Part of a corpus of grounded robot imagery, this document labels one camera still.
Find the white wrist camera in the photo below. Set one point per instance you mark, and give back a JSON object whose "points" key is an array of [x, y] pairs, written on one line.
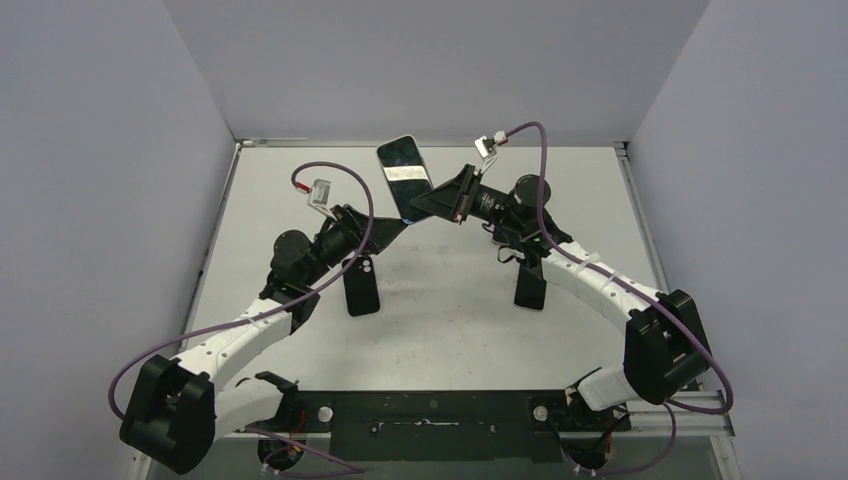
{"points": [[318, 198], [486, 148]]}

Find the white-edged black phone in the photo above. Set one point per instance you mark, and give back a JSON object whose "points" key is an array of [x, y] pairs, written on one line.
{"points": [[530, 291]]}

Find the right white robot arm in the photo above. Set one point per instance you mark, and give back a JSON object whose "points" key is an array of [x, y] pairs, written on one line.
{"points": [[664, 345]]}

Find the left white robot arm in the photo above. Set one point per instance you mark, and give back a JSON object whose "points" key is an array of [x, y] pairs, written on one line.
{"points": [[181, 406]]}

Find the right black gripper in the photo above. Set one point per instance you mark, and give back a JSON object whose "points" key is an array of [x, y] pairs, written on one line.
{"points": [[466, 193]]}

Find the black phone case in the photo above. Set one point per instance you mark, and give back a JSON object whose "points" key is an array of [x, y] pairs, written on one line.
{"points": [[360, 286]]}

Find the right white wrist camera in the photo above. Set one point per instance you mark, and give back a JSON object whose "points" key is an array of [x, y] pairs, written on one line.
{"points": [[486, 148]]}

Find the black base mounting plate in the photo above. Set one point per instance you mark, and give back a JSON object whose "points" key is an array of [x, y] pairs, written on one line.
{"points": [[447, 425]]}

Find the phone pink case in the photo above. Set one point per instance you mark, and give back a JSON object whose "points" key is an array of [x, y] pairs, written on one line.
{"points": [[406, 175]]}

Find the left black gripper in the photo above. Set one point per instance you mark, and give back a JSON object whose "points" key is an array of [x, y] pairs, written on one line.
{"points": [[363, 235]]}

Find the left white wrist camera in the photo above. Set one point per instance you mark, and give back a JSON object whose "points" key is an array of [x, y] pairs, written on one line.
{"points": [[318, 198]]}

